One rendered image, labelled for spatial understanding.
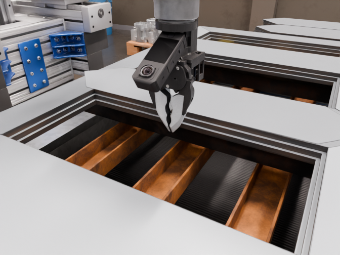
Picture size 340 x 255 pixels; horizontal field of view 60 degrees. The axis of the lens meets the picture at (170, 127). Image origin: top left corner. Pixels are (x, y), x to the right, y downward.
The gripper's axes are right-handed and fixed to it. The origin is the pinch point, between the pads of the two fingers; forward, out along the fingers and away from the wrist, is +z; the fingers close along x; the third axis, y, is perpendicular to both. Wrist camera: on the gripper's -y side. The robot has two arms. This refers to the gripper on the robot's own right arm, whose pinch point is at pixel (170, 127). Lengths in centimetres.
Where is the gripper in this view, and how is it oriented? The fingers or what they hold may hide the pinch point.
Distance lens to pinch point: 58.7
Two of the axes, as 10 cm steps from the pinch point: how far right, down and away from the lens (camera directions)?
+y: 4.9, -4.4, 7.5
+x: -8.7, -2.5, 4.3
